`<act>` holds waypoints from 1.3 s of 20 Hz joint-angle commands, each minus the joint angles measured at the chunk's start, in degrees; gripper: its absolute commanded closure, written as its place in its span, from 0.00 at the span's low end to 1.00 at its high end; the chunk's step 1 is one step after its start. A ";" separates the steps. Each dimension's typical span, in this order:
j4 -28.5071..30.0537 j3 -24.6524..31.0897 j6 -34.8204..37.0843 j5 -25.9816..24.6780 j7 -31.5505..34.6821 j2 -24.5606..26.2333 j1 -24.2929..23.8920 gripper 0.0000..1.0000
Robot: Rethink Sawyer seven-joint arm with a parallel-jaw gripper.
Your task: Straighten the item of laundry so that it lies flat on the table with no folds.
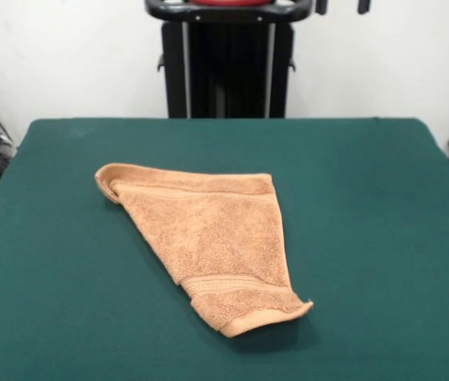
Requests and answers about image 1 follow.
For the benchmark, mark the dark green table cloth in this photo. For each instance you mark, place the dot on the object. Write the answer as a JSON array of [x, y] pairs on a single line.
[[70, 278]]

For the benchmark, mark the tan terry towel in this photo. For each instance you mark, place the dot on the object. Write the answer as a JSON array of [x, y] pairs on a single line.
[[208, 238]]

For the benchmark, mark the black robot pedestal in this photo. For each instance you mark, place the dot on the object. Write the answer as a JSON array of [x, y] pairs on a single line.
[[228, 71]]

